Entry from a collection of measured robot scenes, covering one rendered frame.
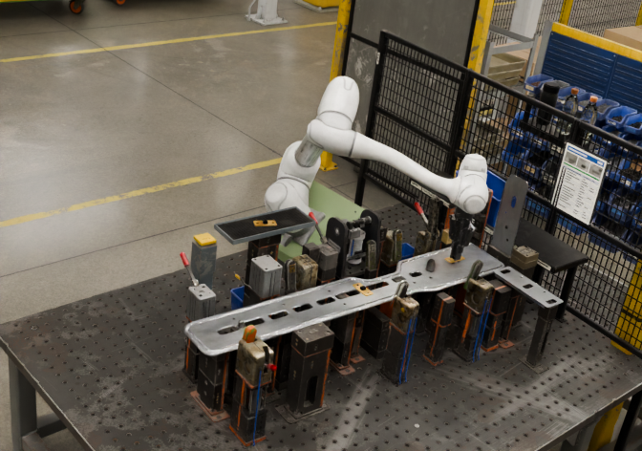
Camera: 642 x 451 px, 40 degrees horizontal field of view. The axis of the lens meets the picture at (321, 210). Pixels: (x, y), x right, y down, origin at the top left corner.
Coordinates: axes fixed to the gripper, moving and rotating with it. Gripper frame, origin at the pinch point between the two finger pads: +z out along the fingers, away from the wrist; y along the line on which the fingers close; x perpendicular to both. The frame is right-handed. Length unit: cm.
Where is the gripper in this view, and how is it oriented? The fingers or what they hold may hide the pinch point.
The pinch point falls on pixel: (456, 250)
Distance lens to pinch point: 359.3
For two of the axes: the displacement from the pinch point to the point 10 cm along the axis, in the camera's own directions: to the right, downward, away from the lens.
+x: 8.1, -1.9, 5.6
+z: -1.1, 8.8, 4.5
